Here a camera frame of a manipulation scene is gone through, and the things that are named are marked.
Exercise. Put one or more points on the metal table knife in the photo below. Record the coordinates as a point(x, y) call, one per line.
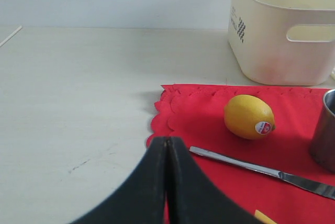
point(317, 188)

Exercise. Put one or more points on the cream plastic tub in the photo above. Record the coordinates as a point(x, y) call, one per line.
point(283, 42)

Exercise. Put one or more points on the yellow lemon with sticker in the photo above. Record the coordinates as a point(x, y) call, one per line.
point(249, 117)

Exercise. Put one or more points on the yellow cheese wedge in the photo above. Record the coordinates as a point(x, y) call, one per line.
point(263, 218)

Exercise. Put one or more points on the red scalloped table cloth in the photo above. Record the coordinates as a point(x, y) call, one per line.
point(195, 113)

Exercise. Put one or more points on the stainless steel cup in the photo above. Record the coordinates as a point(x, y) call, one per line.
point(322, 145)

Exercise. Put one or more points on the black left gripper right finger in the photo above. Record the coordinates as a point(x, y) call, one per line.
point(191, 195)

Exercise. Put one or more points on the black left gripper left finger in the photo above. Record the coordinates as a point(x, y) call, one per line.
point(141, 197)

